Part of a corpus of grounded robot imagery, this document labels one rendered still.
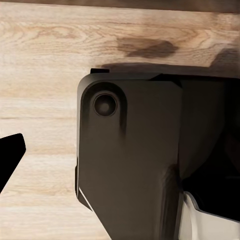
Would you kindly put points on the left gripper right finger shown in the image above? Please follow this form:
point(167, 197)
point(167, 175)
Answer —
point(232, 149)

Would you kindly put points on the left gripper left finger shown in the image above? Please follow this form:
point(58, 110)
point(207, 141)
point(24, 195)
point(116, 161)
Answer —
point(12, 149)

